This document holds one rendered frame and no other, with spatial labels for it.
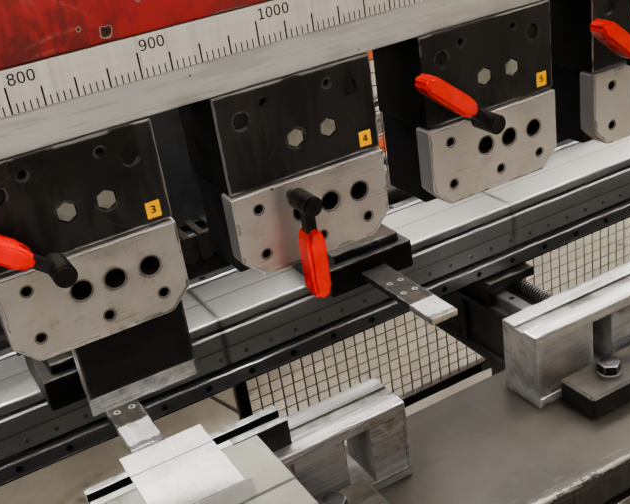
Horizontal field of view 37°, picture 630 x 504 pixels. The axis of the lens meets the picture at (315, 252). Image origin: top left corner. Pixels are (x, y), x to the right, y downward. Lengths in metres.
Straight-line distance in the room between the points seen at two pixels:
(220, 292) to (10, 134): 0.56
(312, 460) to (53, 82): 0.46
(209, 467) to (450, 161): 0.36
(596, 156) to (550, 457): 0.58
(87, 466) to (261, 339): 1.53
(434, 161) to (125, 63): 0.31
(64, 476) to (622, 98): 1.99
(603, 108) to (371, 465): 0.44
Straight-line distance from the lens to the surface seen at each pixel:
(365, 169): 0.85
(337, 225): 0.85
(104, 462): 2.68
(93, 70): 0.73
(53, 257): 0.73
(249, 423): 0.96
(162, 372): 0.88
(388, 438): 1.01
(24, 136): 0.73
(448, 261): 1.32
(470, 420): 1.12
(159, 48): 0.74
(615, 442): 1.09
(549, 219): 1.42
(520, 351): 1.12
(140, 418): 0.99
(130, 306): 0.79
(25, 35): 0.72
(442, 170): 0.90
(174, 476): 0.91
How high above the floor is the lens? 1.56
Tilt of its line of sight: 26 degrees down
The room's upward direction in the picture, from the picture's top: 9 degrees counter-clockwise
